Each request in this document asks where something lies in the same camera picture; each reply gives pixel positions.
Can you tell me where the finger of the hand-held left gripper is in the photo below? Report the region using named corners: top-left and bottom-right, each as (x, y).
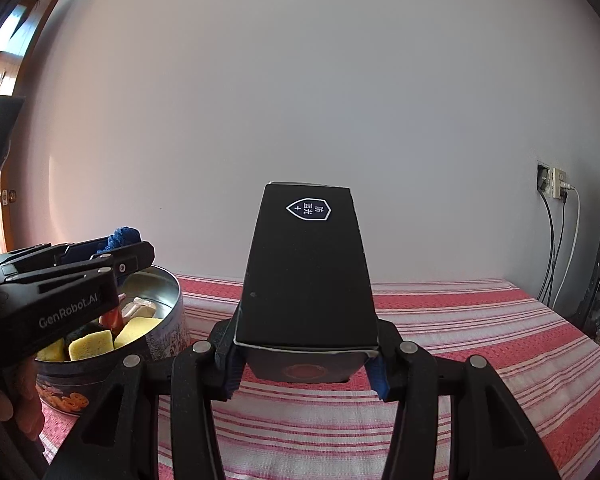
top-left (0, 242), bottom-right (81, 275)
top-left (40, 241), bottom-right (156, 293)

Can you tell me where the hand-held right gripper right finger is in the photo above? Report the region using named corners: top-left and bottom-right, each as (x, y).
top-left (367, 317), bottom-right (556, 480)

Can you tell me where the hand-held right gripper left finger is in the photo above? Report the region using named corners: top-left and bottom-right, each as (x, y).
top-left (45, 310), bottom-right (246, 480)

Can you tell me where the blue rope bundle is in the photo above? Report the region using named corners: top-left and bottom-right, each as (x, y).
top-left (96, 226), bottom-right (143, 257)

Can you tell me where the yellow green scouring sponge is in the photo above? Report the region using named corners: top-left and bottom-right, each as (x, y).
top-left (36, 340), bottom-right (67, 362)
top-left (113, 316), bottom-right (162, 349)

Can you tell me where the beige snack packet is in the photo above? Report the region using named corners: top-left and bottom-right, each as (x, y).
top-left (121, 297), bottom-right (157, 318)

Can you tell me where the round metal cookie tin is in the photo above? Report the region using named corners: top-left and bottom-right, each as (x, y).
top-left (34, 266), bottom-right (191, 413)

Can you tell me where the black cardboard box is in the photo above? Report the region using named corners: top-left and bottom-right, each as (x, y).
top-left (234, 181), bottom-right (379, 383)

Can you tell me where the red striped desktop tablecloth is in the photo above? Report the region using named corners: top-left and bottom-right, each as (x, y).
top-left (35, 275), bottom-right (600, 480)

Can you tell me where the person's left hand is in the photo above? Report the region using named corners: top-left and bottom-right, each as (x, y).
top-left (0, 352), bottom-right (46, 436)

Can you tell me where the wooden door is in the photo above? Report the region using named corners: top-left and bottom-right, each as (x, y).
top-left (0, 0), bottom-right (67, 256)

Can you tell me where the black power cable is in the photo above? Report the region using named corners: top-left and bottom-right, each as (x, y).
top-left (549, 199), bottom-right (567, 307)
top-left (536, 192), bottom-right (556, 306)

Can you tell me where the white power cable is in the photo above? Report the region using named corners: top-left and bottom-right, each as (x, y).
top-left (560, 184), bottom-right (581, 309)

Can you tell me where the wall power socket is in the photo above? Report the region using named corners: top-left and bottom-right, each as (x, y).
top-left (536, 161), bottom-right (571, 201)

